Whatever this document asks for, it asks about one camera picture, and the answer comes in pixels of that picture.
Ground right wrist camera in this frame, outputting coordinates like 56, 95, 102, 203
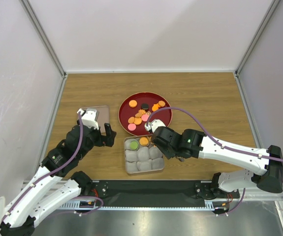
144, 119, 166, 133

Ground pink sandwich cookie lower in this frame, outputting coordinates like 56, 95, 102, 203
127, 123, 136, 131

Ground orange round cookie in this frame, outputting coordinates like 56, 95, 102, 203
128, 117, 135, 124
128, 100, 138, 108

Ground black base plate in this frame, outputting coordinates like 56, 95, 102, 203
92, 180, 240, 209

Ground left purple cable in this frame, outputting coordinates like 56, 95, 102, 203
0, 112, 84, 222

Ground pink sandwich cookie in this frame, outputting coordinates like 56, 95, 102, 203
141, 114, 149, 122
127, 123, 136, 131

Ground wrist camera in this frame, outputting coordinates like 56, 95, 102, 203
77, 108, 99, 130
144, 119, 166, 133

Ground orange round cookie left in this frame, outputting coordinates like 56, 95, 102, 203
128, 117, 135, 124

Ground orange fish cookie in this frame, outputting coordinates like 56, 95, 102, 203
152, 104, 159, 111

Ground green sandwich cookie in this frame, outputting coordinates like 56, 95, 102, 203
129, 141, 139, 150

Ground orange leaf cookie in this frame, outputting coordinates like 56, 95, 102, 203
135, 109, 146, 118

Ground black sandwich cookie top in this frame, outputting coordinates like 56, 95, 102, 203
141, 103, 149, 111

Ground purple cable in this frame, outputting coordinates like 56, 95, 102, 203
146, 107, 283, 217
0, 112, 84, 222

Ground metal tongs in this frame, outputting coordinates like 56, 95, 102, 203
153, 143, 185, 162

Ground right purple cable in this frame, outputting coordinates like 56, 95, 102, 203
146, 107, 283, 217

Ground square cookie tin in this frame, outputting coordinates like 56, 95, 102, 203
124, 135, 164, 175

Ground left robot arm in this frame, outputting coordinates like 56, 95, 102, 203
0, 108, 116, 236

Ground red round tray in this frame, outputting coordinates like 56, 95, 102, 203
118, 92, 170, 136

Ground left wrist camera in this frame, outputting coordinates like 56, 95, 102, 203
77, 108, 99, 130

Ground tin lid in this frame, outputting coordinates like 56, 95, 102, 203
81, 105, 110, 134

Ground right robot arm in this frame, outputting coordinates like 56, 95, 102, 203
151, 126, 283, 198

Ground tan round biscuit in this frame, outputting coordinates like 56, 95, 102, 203
139, 137, 149, 146

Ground pink sandwich cookie middle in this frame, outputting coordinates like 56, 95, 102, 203
141, 114, 149, 122

